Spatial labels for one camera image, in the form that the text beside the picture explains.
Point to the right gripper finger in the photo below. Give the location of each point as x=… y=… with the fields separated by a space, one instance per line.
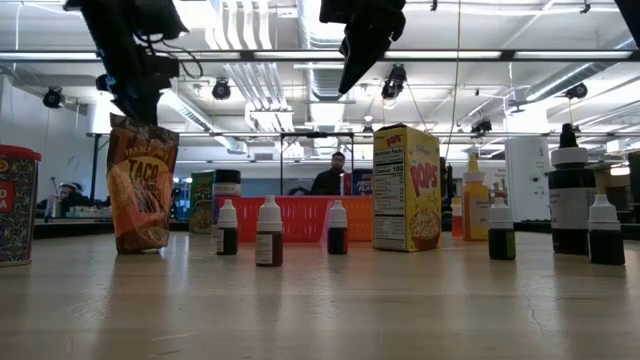
x=362 y=55

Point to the black ceiling spotlight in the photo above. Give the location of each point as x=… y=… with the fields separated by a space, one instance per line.
x=576 y=91
x=52 y=97
x=395 y=82
x=221 y=89
x=481 y=126

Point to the black-lidded spice jar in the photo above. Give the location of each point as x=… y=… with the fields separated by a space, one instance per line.
x=227 y=182

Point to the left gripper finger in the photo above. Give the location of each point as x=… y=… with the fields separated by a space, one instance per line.
x=140 y=107

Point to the red slotted plastic basket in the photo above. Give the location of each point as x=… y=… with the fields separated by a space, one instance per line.
x=295 y=217

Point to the blue Frosted Flakes box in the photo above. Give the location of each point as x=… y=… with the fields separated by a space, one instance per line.
x=362 y=182

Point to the small green dropper bottle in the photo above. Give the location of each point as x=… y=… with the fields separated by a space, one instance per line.
x=501 y=240

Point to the small black dropper bottle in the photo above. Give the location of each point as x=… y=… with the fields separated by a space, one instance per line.
x=606 y=245

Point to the yellow squeeze bottle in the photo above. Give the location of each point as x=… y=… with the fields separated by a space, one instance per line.
x=475 y=210

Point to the dark background workbench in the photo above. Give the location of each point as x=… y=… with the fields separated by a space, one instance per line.
x=75 y=227

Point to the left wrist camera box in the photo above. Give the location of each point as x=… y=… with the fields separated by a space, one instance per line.
x=162 y=66

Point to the red-lidded patterned can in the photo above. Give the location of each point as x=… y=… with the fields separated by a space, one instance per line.
x=17 y=210

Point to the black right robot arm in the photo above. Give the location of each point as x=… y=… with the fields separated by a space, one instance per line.
x=632 y=12

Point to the small brown dropper bottle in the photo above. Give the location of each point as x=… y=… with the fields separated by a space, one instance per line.
x=269 y=245

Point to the person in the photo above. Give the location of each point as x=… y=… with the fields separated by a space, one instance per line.
x=330 y=182
x=72 y=200

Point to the large black dropper bottle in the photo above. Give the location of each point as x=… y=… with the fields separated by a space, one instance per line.
x=571 y=200

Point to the small orange dropper bottle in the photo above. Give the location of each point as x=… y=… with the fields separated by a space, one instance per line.
x=456 y=225

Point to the black monitor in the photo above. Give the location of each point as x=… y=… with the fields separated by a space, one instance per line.
x=446 y=180

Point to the green cereal box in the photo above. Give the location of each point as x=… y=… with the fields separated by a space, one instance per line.
x=201 y=200

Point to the white cylindrical column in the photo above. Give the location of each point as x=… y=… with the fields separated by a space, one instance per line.
x=527 y=175

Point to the orange taco seasoning bag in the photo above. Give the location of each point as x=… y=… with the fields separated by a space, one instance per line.
x=142 y=190

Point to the yellow Corn Pops box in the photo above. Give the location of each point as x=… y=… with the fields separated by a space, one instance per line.
x=407 y=200

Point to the red Froot Loops box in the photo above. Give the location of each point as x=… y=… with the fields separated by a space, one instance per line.
x=347 y=185

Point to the small dark red dropper bottle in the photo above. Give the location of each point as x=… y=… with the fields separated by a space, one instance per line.
x=337 y=240

